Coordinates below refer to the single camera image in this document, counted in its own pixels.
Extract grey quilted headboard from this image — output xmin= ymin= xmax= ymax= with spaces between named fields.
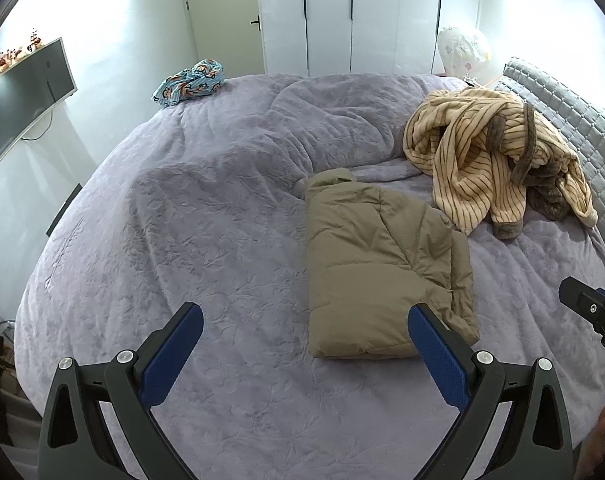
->
xmin=492 ymin=56 xmax=605 ymax=271

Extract wall television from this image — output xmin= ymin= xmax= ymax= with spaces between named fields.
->
xmin=0 ymin=36 xmax=79 ymax=168

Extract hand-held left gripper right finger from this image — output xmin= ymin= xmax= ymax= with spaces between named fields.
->
xmin=407 ymin=301 xmax=575 ymax=480

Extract television cable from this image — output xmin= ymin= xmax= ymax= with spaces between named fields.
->
xmin=20 ymin=107 xmax=56 ymax=142

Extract white door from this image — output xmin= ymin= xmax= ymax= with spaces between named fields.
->
xmin=181 ymin=0 xmax=268 ymax=77

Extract striped beige fleece robe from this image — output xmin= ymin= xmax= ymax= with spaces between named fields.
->
xmin=402 ymin=86 xmax=600 ymax=238

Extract white wardrobe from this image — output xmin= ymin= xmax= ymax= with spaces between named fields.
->
xmin=255 ymin=0 xmax=483 ymax=77

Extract small figurine ornaments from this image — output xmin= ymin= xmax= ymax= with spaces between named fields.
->
xmin=0 ymin=27 xmax=46 ymax=76

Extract blue patterned cloth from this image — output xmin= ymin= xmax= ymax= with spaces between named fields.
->
xmin=151 ymin=59 xmax=226 ymax=109

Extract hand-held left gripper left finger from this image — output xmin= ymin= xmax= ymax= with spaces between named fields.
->
xmin=38 ymin=301 xmax=204 ymax=480

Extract khaki puffer jacket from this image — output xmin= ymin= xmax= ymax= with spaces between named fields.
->
xmin=302 ymin=167 xmax=481 ymax=361

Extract purple plush blanket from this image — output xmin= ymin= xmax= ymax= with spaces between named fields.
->
xmin=13 ymin=72 xmax=605 ymax=480

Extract white printed plastic bag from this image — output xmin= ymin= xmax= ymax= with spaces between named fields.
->
xmin=436 ymin=24 xmax=493 ymax=77

